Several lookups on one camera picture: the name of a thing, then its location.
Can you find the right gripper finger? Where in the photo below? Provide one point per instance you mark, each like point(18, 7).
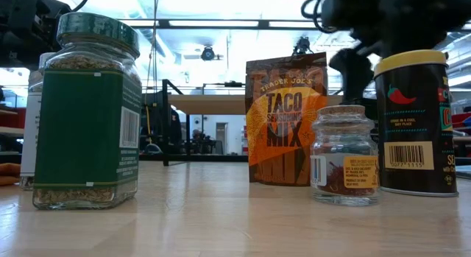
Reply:
point(353, 73)

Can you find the black can yellow lid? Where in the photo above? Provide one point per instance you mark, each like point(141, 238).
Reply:
point(412, 120)

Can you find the taco seasoning mix pouch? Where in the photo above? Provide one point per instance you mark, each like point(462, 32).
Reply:
point(285, 120)

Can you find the white lid spice jar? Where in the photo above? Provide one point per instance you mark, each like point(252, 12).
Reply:
point(31, 132)

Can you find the small cork lid saffron jar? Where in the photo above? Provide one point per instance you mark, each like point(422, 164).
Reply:
point(344, 176)

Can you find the green lid glass herb jar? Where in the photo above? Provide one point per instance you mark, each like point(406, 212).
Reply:
point(81, 128)

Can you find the red background furniture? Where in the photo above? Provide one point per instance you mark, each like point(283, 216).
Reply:
point(11, 119)

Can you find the black round ceiling fixture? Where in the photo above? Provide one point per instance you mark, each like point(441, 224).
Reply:
point(208, 53)

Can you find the Yellowstone waterfall book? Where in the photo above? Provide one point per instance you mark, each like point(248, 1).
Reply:
point(464, 172)

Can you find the person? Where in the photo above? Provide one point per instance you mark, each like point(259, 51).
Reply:
point(174, 132)
point(198, 137)

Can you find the grey dome object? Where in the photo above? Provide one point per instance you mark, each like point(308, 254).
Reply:
point(152, 149)

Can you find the black overhead camera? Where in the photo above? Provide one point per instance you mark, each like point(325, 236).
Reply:
point(301, 45)

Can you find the black overhead frame beam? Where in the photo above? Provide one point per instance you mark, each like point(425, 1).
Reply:
point(263, 24)

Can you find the black metal table frame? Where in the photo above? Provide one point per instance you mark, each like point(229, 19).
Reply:
point(213, 158)

